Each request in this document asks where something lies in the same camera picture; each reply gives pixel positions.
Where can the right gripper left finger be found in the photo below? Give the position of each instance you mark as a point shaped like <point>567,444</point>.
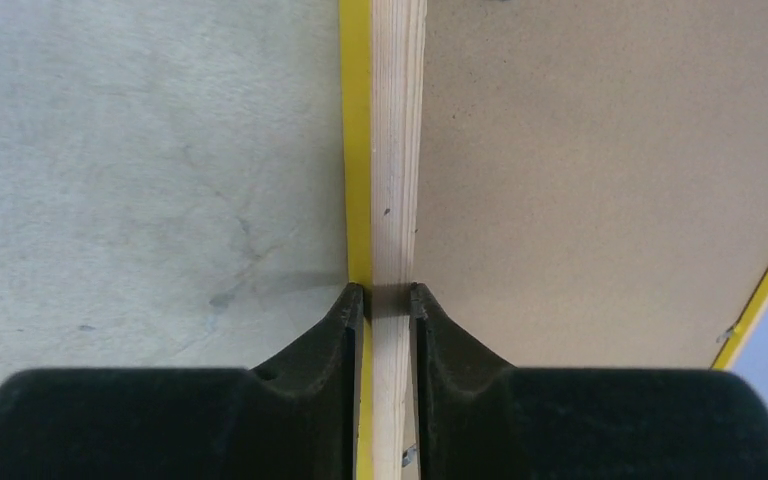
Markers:
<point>294,416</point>

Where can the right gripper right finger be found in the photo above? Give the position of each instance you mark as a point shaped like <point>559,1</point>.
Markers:
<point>480,417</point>

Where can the yellow wooden picture frame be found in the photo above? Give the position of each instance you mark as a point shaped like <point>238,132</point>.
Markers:
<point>390,166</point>

